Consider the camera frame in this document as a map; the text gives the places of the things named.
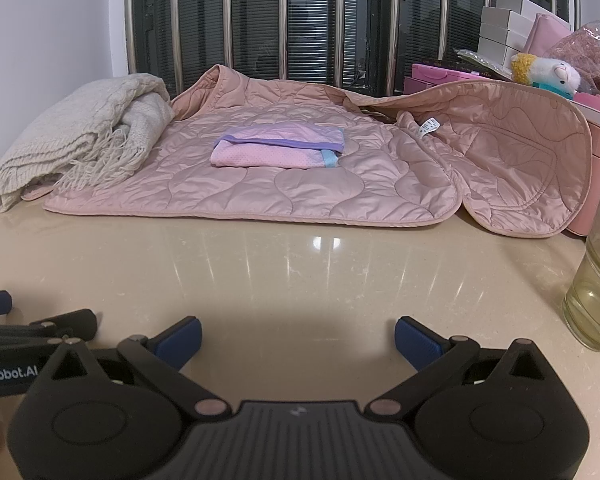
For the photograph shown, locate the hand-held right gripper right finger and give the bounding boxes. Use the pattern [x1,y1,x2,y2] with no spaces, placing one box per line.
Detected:
[366,316,551,418]

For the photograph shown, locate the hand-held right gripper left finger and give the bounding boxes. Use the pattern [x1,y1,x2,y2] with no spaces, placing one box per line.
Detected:
[47,316,233,418]

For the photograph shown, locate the pink garment with purple trim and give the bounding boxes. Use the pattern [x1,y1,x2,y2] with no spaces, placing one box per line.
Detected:
[210,124,346,170]

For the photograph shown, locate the pink quilted jacket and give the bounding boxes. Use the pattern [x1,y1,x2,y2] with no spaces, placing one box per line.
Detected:
[22,64,595,239]

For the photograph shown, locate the beige knitted fringed scarf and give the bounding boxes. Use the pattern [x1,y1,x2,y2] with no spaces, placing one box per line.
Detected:
[0,73,175,217]

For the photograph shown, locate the clear drinking glass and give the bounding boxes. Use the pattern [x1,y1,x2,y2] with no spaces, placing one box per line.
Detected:
[562,170,600,352]

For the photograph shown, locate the pink storage box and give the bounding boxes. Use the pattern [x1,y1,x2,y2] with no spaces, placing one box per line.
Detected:
[404,62,513,97]

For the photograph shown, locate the flat dark packet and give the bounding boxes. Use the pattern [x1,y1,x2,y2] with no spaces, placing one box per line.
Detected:
[454,48,513,72]

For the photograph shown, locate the white and yellow plush toy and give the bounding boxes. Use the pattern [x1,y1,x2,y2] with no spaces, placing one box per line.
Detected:
[510,52,582,100]

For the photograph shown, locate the stack of white boxes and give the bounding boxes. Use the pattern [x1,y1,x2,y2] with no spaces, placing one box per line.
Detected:
[477,0,573,67]

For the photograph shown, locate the metal window grille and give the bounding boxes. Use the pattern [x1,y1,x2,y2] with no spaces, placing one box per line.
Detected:
[124,0,583,98]

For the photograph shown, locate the pink pouch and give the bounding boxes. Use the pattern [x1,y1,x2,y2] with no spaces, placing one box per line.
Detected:
[525,12,576,58]

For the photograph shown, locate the pink crinkled plastic bag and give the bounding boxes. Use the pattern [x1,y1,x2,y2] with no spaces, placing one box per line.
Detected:
[545,19,600,96]

